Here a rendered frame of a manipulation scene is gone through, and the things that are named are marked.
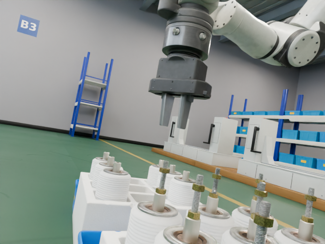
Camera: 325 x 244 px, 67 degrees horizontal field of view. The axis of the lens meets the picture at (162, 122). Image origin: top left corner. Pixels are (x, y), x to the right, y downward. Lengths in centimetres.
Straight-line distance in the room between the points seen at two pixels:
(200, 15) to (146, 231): 38
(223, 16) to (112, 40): 645
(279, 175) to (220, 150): 114
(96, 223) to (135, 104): 624
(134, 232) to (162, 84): 26
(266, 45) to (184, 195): 49
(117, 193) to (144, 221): 31
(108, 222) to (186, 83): 45
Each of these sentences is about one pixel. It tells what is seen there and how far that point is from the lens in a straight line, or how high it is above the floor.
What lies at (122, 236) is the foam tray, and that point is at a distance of 53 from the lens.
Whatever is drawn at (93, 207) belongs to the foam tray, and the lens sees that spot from 71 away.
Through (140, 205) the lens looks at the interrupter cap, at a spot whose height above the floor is 25.
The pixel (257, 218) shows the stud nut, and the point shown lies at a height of 32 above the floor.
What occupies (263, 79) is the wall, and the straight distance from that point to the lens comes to 974.
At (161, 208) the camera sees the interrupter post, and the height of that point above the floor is 26.
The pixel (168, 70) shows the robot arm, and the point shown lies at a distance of 46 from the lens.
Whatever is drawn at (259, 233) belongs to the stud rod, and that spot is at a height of 31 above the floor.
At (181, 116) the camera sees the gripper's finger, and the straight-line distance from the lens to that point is 44.
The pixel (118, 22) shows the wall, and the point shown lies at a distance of 716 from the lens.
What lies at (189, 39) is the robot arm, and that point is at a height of 55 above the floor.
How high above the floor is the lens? 39
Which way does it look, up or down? 3 degrees up
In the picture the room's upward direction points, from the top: 10 degrees clockwise
